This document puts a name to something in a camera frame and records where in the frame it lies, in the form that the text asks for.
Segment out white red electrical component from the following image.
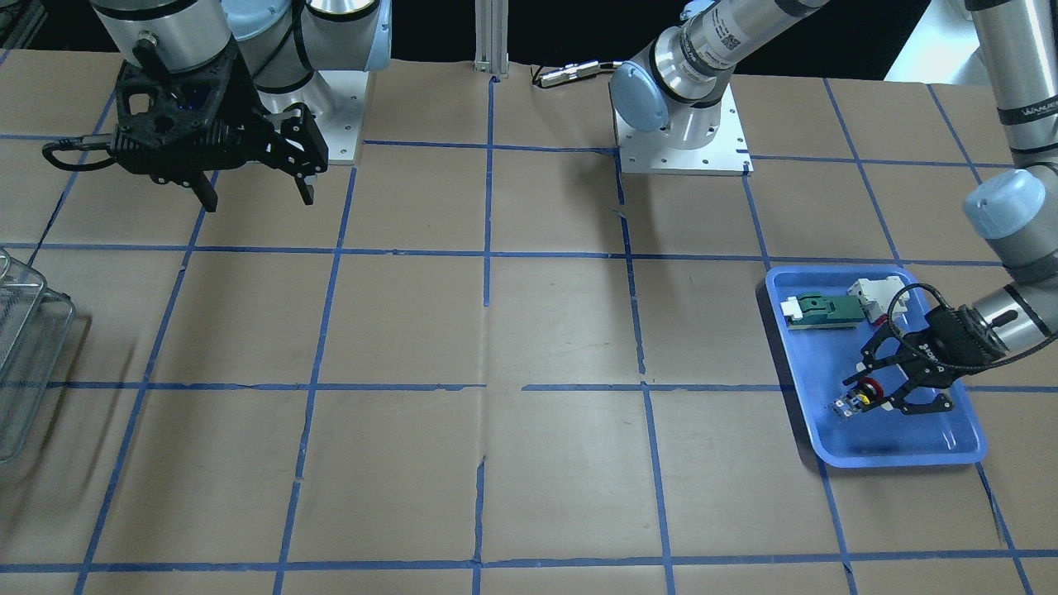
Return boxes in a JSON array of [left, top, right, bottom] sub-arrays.
[[846, 275, 909, 326]]

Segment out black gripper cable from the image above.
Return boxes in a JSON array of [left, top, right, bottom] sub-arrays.
[[42, 137, 121, 173], [889, 283, 1058, 373]]

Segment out green white electrical component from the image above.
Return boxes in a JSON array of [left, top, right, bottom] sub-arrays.
[[779, 293, 867, 329]]

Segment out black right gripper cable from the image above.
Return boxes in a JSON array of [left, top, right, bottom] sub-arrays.
[[42, 137, 121, 173]]

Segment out aluminium extrusion post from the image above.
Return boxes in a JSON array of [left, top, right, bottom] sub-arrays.
[[474, 0, 510, 78]]

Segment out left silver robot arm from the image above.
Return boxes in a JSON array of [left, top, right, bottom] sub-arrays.
[[524, 76, 1009, 389]]

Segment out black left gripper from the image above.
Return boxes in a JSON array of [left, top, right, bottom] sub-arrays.
[[842, 306, 1003, 416]]

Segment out blue plastic tray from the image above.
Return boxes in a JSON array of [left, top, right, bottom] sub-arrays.
[[765, 264, 989, 469]]

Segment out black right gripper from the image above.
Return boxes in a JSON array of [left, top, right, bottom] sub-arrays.
[[110, 50, 329, 213]]

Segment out clear wire shelf rack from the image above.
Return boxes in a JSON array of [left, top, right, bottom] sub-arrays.
[[1, 250, 76, 464]]

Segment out red emergency stop button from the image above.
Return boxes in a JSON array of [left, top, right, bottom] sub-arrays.
[[828, 377, 884, 421]]

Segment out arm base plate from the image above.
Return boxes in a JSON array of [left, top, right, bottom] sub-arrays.
[[305, 70, 371, 165], [613, 87, 755, 176]]

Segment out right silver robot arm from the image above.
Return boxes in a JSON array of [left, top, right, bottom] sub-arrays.
[[92, 1, 927, 421]]

